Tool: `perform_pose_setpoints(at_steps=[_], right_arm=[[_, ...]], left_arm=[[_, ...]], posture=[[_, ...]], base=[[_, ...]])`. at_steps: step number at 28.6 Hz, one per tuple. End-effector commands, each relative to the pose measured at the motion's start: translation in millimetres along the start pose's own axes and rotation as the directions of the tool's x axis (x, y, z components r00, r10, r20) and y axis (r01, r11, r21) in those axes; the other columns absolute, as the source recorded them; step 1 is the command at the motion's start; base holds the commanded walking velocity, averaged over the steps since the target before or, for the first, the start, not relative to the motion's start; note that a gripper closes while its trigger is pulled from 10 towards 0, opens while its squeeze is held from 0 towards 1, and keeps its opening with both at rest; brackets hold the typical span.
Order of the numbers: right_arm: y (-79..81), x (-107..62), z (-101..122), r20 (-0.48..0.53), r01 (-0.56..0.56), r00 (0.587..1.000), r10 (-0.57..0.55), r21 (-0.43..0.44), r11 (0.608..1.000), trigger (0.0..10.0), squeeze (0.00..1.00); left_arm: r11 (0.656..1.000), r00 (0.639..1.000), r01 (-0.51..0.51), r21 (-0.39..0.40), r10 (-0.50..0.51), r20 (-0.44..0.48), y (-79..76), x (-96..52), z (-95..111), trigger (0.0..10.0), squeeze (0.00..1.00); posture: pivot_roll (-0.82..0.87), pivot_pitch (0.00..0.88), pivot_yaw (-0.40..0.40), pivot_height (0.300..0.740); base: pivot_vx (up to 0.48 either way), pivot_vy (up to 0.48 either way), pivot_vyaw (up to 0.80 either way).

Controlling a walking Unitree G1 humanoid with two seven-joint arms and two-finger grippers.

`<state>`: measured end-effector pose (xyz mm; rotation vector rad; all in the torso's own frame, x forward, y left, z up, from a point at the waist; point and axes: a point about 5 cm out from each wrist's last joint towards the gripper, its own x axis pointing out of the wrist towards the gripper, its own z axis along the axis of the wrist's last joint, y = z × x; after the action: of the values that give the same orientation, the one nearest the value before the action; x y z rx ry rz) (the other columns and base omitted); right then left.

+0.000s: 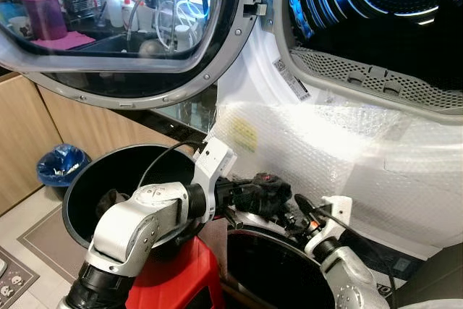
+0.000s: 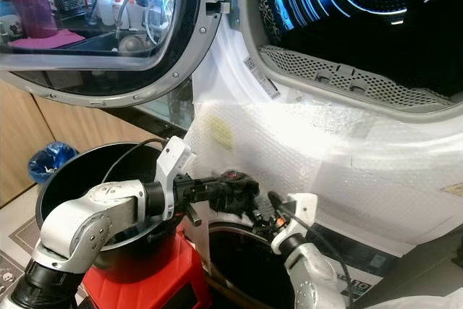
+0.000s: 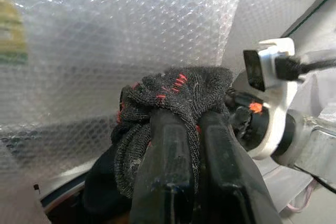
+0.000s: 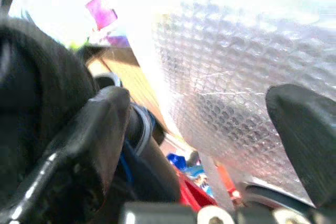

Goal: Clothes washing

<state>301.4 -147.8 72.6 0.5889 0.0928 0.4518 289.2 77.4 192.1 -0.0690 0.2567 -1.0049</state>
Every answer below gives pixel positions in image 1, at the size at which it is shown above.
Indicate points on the yellow washer sticker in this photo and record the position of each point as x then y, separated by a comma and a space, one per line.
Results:
244, 135

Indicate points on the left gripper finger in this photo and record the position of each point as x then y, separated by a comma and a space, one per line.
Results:
269, 206
271, 184

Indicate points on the clear bubble wrap sheet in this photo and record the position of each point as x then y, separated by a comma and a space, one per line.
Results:
347, 157

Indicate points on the light wooden cabinet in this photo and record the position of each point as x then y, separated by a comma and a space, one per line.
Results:
43, 128

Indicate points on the round glass washer door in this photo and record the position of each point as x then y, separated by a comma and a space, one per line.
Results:
108, 81

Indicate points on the grey perforated filter panel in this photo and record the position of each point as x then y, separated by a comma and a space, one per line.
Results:
376, 77

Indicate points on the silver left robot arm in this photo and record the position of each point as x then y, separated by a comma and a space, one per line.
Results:
137, 222

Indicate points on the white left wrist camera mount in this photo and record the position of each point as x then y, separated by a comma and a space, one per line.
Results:
211, 164

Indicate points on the patterned grey floor mat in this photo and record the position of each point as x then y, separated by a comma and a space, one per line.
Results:
13, 276

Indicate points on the black round laundry bucket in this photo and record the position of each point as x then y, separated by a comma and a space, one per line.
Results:
116, 168

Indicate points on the bin with blue bag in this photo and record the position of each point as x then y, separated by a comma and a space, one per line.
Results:
64, 164

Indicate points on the red plastic stool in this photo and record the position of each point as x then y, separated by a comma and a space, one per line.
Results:
173, 280

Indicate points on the black round basin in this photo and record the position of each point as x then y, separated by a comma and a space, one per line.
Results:
268, 273

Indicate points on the white barcode label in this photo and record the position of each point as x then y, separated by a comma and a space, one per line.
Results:
291, 79

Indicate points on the brown crumpled garment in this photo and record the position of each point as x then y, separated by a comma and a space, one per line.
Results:
112, 202

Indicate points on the white front-load washing machine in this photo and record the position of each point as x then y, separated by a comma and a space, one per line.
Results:
249, 70

